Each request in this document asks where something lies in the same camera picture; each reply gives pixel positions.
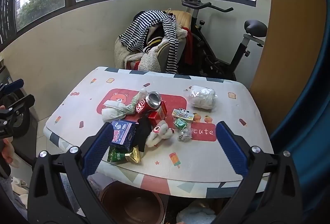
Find person's right leg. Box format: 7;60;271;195
177;201;217;224

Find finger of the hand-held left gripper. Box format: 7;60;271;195
0;79;25;96
0;94;36;121

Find red cardboard box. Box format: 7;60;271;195
148;101;168;127

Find printed tablecloth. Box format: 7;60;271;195
43;67;274;200

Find gold snack packet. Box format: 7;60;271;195
125;145;142;164

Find brown round bin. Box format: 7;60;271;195
99;180;169;224

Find green snack packet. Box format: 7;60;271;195
108;146;127;164

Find red cloth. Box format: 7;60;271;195
184;27;194;65

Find green candy wrapper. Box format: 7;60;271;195
174;118;191;131

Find black striped glove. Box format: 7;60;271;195
136;118;153;152

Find blue curtain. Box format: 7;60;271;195
268;41;330;165

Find grey washing machine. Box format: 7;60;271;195
0;56;40;166

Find cream cloth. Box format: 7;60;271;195
10;176;29;214

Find person's left hand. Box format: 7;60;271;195
0;137;14;168

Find white fleece garment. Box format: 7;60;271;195
138;42;171;72

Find paper tag card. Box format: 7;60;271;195
172;107;194;121

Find blue cardboard box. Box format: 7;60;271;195
111;119;137;151

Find black exercise bike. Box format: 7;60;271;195
180;0;269;80

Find dark garment yellow stripes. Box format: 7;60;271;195
143;21;169;53

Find red soda can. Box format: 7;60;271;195
135;91;163;114

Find beige armchair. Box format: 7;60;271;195
115;10;193;73

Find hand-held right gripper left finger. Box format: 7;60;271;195
27;122;114;224

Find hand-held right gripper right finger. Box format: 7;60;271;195
215;121;305;224

